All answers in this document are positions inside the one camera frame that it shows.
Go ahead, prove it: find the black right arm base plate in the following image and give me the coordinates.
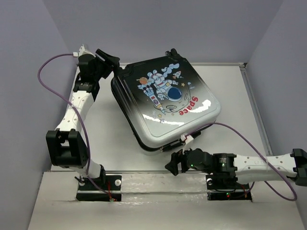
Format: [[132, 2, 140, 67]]
[[206, 174, 252, 201]]

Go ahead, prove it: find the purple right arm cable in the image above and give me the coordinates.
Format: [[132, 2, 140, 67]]
[[187, 122, 298, 201]]

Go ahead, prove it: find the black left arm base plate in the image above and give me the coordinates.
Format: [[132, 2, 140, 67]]
[[75, 174, 122, 202]]

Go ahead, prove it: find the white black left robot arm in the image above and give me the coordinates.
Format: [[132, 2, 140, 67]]
[[46, 46, 119, 189]]

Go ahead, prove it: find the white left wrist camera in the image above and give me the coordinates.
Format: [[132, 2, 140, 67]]
[[72, 44, 92, 58]]

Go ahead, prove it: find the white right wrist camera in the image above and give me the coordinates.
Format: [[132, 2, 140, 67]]
[[180, 135, 194, 152]]

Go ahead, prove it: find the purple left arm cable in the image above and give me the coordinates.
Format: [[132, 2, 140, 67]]
[[37, 53, 113, 199]]

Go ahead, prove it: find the black hard-shell suitcase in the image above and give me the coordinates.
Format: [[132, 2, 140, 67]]
[[111, 49, 221, 152]]

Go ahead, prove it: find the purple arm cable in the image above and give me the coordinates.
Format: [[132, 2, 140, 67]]
[[37, 53, 113, 199], [187, 122, 298, 201]]

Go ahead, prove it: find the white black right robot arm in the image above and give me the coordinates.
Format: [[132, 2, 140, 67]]
[[165, 149, 307, 190]]

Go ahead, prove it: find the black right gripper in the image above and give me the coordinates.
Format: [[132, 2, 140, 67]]
[[164, 142, 197, 175]]

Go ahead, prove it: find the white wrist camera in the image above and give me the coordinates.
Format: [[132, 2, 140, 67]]
[[180, 135, 194, 152], [72, 44, 92, 58]]

